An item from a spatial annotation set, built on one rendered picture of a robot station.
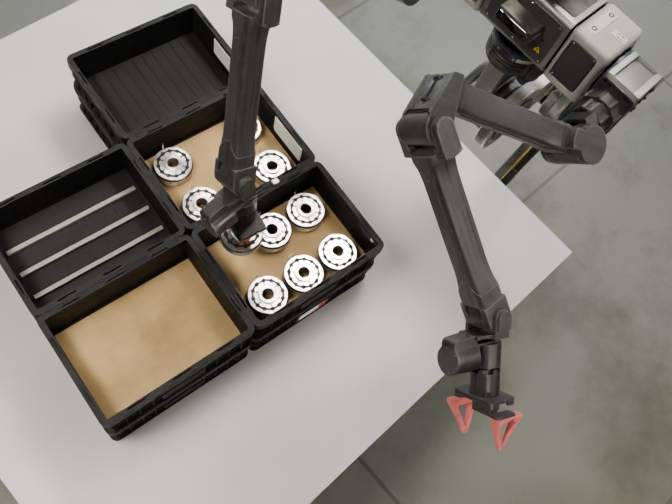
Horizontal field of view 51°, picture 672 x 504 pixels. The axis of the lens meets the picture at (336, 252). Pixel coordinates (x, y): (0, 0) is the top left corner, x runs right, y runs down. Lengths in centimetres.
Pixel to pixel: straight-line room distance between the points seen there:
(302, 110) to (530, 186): 132
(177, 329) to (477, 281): 80
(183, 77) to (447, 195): 110
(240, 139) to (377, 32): 210
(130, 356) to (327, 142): 89
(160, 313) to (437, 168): 87
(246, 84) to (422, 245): 92
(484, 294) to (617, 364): 181
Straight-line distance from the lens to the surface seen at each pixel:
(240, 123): 141
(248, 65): 136
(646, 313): 324
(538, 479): 282
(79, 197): 195
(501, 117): 131
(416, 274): 207
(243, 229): 161
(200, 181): 195
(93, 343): 179
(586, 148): 145
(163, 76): 213
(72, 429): 189
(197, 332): 178
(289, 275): 182
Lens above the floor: 254
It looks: 64 degrees down
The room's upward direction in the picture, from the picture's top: 24 degrees clockwise
